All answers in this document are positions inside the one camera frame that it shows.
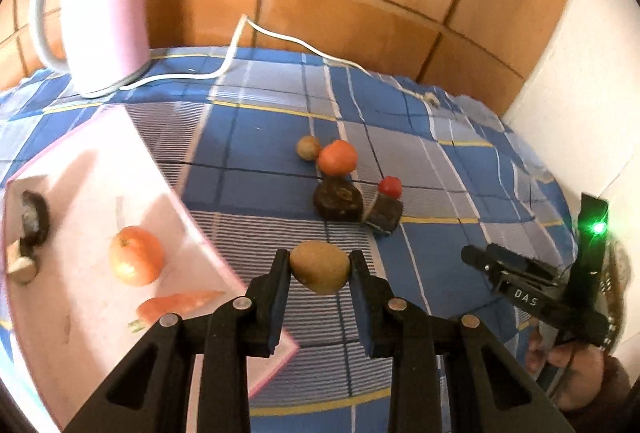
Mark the small red tomato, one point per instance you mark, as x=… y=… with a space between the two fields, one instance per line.
x=390 y=186

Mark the person's right hand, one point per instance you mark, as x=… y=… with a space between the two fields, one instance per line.
x=575 y=373

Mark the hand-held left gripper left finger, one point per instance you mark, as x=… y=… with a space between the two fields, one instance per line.
x=280 y=298

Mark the carrot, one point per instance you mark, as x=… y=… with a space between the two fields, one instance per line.
x=175 y=304

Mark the person's right forearm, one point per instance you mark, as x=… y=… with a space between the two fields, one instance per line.
x=616 y=383

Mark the pink electric kettle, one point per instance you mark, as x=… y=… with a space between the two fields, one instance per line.
x=100 y=13

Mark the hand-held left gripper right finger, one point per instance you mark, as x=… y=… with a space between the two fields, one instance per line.
x=360 y=303

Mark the white tray with pink rim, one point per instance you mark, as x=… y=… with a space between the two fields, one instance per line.
x=90 y=193

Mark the brown kiwi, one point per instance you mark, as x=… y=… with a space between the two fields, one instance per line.
x=320 y=266

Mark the orange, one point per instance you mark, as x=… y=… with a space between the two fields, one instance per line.
x=338 y=158
x=137 y=255

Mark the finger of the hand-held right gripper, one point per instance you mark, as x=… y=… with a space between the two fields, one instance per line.
x=525 y=263
x=475 y=258

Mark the blue plaid cloth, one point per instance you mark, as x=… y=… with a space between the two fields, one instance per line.
x=260 y=143

